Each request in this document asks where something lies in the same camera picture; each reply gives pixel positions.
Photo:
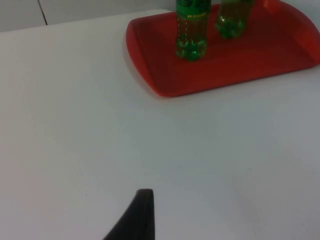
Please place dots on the green plastic bottle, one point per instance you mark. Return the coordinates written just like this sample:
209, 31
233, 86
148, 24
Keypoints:
231, 22
191, 37

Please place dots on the red tray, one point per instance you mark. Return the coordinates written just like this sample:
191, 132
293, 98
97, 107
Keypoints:
237, 67

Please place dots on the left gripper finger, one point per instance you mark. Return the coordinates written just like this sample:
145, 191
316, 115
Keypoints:
140, 220

